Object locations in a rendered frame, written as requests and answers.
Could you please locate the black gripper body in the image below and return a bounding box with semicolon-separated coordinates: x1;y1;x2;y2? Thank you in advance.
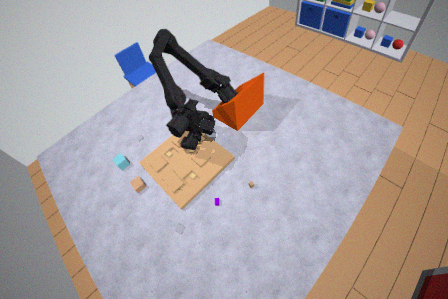
180;110;209;150

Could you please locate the dark grey bent rod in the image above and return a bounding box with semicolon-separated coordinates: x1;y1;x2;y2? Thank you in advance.
174;224;185;235

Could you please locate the teal cube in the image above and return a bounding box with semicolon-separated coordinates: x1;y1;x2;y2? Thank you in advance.
113;153;130;170

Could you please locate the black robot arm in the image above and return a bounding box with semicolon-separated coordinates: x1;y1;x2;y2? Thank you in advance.
149;29;239;138

